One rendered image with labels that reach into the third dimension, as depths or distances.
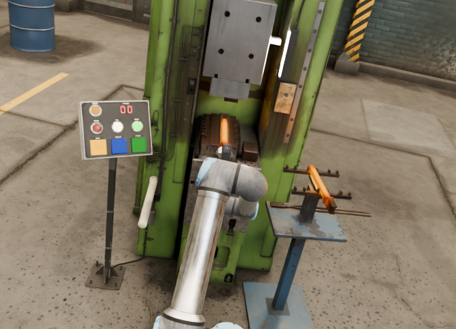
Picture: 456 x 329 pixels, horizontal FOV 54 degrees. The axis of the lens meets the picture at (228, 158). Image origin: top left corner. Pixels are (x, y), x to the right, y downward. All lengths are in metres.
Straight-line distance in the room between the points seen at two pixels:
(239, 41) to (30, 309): 1.86
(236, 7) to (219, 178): 0.91
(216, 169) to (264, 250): 1.53
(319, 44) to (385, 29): 5.87
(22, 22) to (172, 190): 4.31
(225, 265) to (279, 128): 0.94
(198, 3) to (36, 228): 1.91
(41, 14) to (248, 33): 4.66
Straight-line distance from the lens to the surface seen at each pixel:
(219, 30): 2.25
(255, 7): 2.23
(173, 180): 2.77
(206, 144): 2.47
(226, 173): 1.64
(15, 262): 3.16
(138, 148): 2.32
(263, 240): 3.04
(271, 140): 2.62
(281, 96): 2.50
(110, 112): 2.31
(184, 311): 1.64
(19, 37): 6.74
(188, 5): 2.37
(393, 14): 8.28
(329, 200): 2.23
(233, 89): 2.34
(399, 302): 3.42
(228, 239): 2.76
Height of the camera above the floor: 2.12
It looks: 29 degrees down
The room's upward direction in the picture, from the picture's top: 11 degrees clockwise
